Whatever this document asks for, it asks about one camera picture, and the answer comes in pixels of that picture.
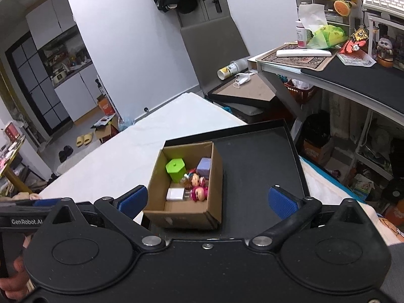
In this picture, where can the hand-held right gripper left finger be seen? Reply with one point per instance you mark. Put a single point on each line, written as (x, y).
(132, 201)

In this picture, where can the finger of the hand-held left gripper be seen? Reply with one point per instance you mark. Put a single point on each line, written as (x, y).
(47, 202)

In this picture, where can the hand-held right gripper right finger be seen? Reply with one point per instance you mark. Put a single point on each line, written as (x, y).
(282, 202)

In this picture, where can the white charger plug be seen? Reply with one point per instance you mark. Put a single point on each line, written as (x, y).
(175, 194)

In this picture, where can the black tray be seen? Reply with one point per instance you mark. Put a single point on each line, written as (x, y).
(258, 164)

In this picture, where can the green hexagonal box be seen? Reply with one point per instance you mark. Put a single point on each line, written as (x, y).
(175, 169)

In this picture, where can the brown cardboard box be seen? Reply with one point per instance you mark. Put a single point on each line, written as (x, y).
(189, 219)

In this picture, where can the brown-haired doll figurine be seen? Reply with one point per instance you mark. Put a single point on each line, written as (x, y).
(192, 181)

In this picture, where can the pink doll figurine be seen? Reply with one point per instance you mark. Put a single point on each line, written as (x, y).
(199, 193)

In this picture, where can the purple cube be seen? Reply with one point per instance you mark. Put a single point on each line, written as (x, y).
(204, 165)

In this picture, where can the person's left hand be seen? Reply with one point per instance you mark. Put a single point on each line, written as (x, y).
(14, 287)

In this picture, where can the white towel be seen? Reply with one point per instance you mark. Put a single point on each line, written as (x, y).
(322, 183)

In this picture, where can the black slipper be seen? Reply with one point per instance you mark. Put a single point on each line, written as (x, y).
(62, 156)
(68, 150)

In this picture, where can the round side table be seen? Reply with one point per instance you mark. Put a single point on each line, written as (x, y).
(12, 161)

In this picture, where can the orange cardboard box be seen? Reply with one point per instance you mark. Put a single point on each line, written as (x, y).
(315, 153)

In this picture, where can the yellow slipper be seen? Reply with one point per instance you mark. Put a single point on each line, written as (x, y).
(80, 141)
(87, 139)

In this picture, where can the open cardboard carton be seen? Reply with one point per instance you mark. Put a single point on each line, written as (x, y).
(105, 131)

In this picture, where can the blue plastic bag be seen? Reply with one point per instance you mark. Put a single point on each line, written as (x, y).
(127, 123)

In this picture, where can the black bag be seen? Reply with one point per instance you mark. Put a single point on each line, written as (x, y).
(315, 127)

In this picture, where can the illustrated paper box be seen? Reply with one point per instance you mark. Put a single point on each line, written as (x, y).
(362, 184)

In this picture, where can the small orange box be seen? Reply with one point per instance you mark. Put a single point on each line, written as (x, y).
(105, 105)

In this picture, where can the red plastic basket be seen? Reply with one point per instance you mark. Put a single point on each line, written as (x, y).
(299, 96)

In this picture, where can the white base cabinet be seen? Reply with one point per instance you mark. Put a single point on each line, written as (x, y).
(79, 97)

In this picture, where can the black round device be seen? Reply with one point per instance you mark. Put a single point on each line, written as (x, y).
(393, 191)

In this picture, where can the white desk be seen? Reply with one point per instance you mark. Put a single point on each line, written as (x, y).
(276, 91)

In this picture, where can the white fan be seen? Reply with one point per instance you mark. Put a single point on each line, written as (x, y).
(378, 139)

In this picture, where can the black-framed board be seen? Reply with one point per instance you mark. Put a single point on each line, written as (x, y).
(249, 90)

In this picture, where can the black grid door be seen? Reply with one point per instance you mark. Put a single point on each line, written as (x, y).
(34, 85)

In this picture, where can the white rice cooker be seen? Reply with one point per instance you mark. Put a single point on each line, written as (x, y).
(60, 76)

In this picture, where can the grey pants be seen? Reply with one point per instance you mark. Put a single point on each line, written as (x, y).
(396, 265)

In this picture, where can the white face mask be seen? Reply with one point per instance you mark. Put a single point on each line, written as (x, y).
(243, 78)

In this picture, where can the yellow white canister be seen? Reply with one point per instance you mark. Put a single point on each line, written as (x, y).
(228, 71)

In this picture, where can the patterned mat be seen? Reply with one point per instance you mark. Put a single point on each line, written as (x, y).
(299, 60)

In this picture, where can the black desk mat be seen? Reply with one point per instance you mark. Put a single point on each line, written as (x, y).
(363, 82)

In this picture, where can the white long case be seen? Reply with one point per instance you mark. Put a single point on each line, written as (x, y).
(303, 52)

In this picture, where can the white label packet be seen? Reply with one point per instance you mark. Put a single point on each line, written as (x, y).
(356, 59)

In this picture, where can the grey chair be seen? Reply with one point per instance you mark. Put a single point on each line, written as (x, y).
(214, 53)

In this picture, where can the white bottle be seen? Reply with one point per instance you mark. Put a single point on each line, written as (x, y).
(300, 36)

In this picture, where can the red snack packet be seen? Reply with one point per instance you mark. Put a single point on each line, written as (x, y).
(352, 47)

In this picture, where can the green plastic bag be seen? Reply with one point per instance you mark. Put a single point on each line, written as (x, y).
(328, 36)

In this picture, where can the yellow patterned packet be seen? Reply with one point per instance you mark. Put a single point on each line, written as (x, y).
(359, 34)

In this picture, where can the panda figurine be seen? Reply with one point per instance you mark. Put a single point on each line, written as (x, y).
(385, 45)

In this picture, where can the white shelf riser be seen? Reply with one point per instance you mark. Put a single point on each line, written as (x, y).
(373, 38)

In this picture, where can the white tissue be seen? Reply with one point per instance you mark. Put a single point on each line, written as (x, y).
(311, 15)

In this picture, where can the orange plush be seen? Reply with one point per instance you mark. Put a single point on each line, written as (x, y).
(342, 8)

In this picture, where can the grey desk organizer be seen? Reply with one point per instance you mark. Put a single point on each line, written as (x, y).
(307, 0)

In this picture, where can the white wall cabinet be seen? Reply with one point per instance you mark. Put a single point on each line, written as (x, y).
(47, 19)

